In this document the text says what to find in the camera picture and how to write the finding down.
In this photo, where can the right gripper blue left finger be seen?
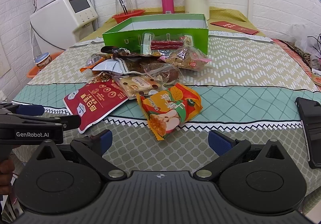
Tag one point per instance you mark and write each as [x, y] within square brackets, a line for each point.
[90, 150]

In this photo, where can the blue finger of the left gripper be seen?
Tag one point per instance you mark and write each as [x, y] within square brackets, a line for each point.
[30, 110]

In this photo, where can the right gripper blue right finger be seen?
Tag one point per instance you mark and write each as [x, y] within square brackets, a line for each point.
[228, 150]

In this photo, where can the red nut mix bag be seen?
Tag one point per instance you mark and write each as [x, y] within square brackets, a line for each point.
[95, 100]

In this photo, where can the cracker sandwich clear packet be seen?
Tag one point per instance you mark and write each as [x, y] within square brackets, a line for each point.
[142, 85]

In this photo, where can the orange apple chips bag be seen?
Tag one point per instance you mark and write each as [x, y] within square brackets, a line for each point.
[170, 108]

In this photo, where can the silver white foil snack bag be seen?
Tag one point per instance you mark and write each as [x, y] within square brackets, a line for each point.
[114, 66]

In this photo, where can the orange-edged nut snack bag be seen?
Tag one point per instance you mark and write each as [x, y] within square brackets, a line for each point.
[94, 60]

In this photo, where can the dried dates clear bag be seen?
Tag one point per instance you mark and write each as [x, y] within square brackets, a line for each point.
[167, 73]

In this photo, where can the pink-edged nut snack bag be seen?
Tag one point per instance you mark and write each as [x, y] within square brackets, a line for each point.
[186, 57]

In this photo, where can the red sausage sticks pack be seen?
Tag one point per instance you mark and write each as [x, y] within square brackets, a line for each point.
[151, 43]

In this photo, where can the person's left hand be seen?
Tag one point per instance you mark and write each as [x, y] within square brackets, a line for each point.
[7, 168]

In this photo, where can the orange plastic basin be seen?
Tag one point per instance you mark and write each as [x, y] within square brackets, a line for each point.
[35, 70]

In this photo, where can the blue-lid snack cup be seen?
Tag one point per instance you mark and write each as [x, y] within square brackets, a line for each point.
[42, 60]

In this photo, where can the white countertop water dispenser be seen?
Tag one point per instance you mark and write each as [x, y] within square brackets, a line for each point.
[62, 23]

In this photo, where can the patterned tablecloth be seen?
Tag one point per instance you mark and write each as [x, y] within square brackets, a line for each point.
[248, 91]

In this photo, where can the black phone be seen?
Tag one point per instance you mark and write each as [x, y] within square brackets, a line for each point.
[310, 115]

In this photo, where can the green cardboard box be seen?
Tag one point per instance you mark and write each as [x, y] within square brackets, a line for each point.
[129, 33]

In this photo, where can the red envelope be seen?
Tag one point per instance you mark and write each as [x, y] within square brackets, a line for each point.
[235, 27]

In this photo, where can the red plastic basket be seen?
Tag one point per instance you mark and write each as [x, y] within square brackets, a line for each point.
[124, 16]

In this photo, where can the black straw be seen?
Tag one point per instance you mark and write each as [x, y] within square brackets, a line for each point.
[123, 6]

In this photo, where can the clear plastic bag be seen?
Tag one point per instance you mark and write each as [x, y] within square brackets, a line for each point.
[304, 39]

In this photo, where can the glass carafe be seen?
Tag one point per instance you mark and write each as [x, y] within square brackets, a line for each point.
[128, 5]

